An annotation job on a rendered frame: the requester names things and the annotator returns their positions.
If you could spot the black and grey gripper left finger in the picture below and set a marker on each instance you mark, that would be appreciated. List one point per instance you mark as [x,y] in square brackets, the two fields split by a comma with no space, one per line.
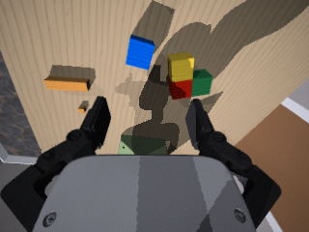
[24,195]

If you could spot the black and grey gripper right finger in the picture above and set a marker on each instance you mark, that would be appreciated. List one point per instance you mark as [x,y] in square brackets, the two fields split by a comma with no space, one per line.
[260,192]

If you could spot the blue cube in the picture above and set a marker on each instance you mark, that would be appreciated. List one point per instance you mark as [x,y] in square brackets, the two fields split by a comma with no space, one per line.
[140,52]

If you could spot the yellow cube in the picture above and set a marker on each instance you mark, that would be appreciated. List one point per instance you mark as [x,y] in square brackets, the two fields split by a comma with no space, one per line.
[180,66]

